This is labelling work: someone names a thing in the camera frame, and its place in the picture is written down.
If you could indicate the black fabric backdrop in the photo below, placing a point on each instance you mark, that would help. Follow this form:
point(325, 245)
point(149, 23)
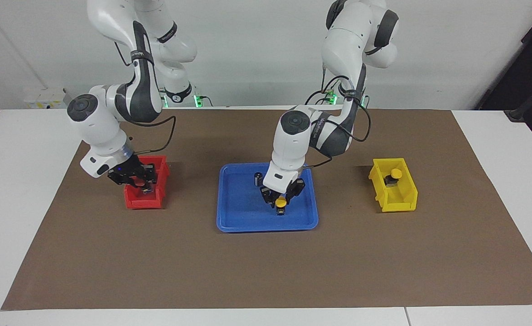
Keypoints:
point(529, 54)

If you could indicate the black stand leg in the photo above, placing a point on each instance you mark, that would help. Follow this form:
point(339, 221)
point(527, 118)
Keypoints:
point(515, 114)

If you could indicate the blue plastic tray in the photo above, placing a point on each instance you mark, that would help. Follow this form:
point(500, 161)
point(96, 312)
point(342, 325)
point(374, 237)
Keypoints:
point(239, 203)

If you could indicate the black cylindrical capacitor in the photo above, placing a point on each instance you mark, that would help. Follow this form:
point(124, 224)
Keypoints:
point(257, 179)

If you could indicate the red plastic storage bin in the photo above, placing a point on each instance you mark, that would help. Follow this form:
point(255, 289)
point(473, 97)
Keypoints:
point(143, 201)

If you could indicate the red push button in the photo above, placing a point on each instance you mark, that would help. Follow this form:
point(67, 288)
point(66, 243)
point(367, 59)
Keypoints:
point(148, 191)

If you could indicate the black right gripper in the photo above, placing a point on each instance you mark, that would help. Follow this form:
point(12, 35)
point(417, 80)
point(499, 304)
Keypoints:
point(128, 170)

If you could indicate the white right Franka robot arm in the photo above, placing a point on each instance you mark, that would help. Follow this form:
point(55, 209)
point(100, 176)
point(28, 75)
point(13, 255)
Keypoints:
point(98, 122)

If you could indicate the yellow plastic storage bin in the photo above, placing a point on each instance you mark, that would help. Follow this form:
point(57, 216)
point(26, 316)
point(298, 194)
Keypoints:
point(402, 199)

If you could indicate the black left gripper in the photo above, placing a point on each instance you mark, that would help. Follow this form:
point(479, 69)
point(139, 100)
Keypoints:
point(282, 195)

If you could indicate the white power strip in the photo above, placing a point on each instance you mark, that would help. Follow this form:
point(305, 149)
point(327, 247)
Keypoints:
point(44, 97)

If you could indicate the brown paper table mat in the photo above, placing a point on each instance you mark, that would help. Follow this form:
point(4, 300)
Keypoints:
point(266, 267)

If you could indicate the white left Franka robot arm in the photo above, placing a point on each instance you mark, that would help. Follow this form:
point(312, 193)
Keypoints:
point(291, 145)

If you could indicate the yellow push button with label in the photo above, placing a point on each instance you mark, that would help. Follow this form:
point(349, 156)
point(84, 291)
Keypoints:
point(396, 173)

